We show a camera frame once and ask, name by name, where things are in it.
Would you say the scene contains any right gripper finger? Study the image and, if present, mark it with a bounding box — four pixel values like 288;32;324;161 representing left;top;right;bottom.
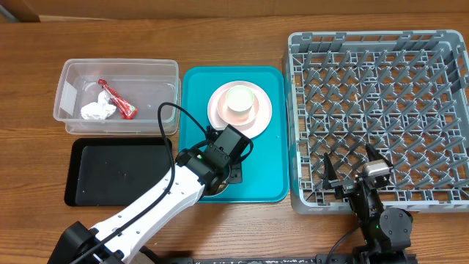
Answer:
323;153;337;182
365;143;393;168

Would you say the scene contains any grey bowl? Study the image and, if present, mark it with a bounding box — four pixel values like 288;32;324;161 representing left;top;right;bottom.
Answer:
199;182;229;199

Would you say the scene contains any red snack wrapper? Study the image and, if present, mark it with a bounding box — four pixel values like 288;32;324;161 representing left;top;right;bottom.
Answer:
98;79;138;120

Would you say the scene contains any white napkin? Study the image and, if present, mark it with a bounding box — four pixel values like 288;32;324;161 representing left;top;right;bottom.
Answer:
81;90;117;120

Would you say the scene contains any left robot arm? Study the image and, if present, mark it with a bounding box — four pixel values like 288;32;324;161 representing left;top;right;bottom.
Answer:
48;125;254;263

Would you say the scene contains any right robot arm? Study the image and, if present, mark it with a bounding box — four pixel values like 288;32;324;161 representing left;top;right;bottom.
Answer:
322;144;417;263

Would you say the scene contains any grey dishwasher rack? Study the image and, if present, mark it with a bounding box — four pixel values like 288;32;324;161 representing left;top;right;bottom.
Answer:
284;30;468;214

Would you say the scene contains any white pink plate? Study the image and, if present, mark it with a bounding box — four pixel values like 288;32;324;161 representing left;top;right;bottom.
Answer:
207;81;273;139

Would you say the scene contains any white cup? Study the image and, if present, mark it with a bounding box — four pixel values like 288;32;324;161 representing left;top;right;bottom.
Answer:
226;85;254;113

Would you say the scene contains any teal serving tray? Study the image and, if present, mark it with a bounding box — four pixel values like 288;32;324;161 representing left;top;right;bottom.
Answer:
182;66;289;203

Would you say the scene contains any black plastic tray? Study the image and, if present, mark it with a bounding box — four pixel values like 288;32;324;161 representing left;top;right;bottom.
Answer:
64;137;170;206

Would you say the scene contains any clear plastic storage bin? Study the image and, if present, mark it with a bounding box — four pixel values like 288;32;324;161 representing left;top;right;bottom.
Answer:
53;58;181;135

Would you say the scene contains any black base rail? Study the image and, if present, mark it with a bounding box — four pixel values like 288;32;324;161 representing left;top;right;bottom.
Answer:
139;249;418;264

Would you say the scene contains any cardboard backdrop wall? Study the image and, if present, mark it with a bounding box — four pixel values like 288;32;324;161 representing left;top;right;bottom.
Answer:
1;0;468;22

